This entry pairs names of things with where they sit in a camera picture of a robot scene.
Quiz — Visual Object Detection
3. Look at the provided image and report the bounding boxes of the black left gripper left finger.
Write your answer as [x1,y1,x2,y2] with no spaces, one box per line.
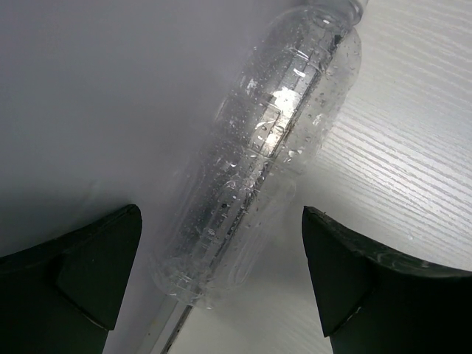
[1,204,142,353]

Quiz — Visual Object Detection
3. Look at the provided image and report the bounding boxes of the aluminium table frame rail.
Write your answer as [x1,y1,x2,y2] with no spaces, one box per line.
[137,296,193,354]

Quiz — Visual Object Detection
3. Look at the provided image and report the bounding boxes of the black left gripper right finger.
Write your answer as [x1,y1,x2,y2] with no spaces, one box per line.
[302,206,471,353]

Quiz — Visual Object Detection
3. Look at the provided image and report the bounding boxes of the clear bottle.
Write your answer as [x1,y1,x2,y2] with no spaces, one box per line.
[150,1,367,308]

